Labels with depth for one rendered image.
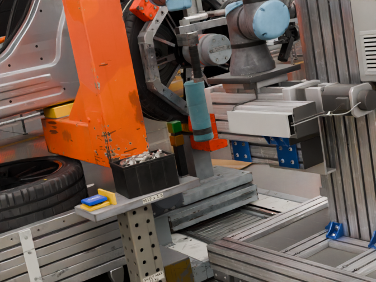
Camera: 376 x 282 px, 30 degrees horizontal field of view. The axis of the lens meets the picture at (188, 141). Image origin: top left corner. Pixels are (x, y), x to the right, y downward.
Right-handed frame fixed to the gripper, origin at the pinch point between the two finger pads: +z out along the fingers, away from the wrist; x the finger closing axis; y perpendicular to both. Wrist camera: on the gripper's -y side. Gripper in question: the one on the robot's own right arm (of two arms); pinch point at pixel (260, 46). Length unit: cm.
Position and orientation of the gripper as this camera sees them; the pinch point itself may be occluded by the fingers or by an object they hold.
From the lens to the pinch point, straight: 305.5
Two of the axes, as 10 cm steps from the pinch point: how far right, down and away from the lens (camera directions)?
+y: -1.8, -9.6, -1.9
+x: 5.4, 0.6, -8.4
